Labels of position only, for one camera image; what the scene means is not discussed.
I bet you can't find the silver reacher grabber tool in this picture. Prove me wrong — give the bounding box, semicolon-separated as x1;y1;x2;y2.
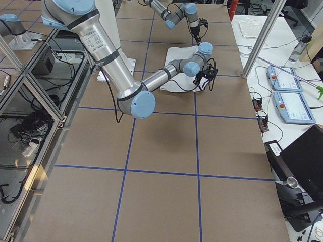
257;56;323;100

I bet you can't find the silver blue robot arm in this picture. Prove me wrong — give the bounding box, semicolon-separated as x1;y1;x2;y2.
41;1;218;119
138;0;208;45

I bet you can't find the lower orange connector board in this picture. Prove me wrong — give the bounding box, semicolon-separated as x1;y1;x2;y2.
257;116;269;133

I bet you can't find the clear plastic bag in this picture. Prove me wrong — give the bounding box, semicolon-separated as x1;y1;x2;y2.
238;19;267;39

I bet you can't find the blue teach pendant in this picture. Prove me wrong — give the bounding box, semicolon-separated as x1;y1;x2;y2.
267;65;303;92
274;91;316;125

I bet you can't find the white power strip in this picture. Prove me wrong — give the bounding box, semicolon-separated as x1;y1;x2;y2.
22;141;39;157

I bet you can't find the black camera stand clamp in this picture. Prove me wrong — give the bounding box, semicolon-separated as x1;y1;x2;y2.
275;181;322;232

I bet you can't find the aluminium frame post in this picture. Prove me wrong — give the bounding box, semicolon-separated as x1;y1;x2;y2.
241;0;286;79

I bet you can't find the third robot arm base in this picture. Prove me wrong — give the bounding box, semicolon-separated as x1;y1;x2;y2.
1;14;42;50

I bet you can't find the white cartoon print t-shirt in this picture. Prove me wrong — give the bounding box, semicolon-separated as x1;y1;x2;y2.
159;42;213;93

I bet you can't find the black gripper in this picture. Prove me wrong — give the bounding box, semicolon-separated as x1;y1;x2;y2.
193;70;208;85
189;25;201;43

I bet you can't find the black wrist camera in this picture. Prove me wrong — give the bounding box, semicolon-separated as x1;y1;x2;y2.
199;18;208;28
204;65;218;82

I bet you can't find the red cylinder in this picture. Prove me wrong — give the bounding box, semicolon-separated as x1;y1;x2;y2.
229;0;239;21

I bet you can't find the lower blue teach pendant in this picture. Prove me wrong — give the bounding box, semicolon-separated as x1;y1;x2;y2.
274;91;316;125

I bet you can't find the clear water bottle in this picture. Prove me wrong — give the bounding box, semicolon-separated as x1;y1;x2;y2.
289;34;312;62

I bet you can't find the upper blue teach pendant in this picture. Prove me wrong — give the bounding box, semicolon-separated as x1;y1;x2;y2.
267;65;303;92

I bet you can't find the orange connector board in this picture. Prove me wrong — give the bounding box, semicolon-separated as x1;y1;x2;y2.
257;116;269;133
252;99;263;111

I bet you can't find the black power supply box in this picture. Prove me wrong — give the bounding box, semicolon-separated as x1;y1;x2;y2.
31;48;55;75

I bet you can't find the black laptop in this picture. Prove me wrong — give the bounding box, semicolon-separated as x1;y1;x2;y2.
264;124;322;201

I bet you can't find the upper orange connector board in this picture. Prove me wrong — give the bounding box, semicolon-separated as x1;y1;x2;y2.
252;99;263;111

